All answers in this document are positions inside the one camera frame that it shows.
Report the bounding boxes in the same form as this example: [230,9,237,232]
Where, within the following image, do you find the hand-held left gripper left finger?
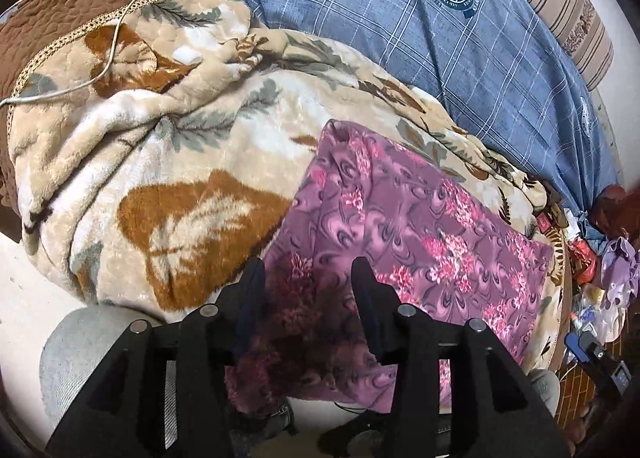
[45,257,268,458]

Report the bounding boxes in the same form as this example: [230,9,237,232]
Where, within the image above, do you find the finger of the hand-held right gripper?
[564,332,596,365]

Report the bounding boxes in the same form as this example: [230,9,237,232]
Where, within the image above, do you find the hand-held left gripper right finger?
[350,257,573,458]

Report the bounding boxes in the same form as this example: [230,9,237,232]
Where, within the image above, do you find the purple floral shirt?
[225,119,553,416]

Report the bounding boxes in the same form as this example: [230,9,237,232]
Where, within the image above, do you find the grey shoe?
[527,369,561,416]

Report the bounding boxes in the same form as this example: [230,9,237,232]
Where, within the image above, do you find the light purple cloth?
[600,237,640,309]

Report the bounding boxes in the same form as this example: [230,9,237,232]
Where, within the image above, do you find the red plastic bag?
[570,238,598,284]

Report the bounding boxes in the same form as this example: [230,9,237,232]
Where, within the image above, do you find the person's leg in dark jeans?
[227,398,296,458]

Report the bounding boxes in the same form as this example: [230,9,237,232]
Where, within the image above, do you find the dark red cloth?
[590,185,640,249]

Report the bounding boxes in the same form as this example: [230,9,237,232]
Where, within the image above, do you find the grey trouser knee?
[39,307,168,421]

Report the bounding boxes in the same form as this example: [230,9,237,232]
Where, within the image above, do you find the beige leaf-print fleece blanket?
[7,0,568,374]

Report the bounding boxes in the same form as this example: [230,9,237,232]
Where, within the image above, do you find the blue plaid quilt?
[220,0,621,239]

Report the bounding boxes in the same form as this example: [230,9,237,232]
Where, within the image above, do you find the striped floral cushion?
[460,0,615,91]

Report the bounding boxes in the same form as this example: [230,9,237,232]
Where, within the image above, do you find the white charger cable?
[0,0,221,106]

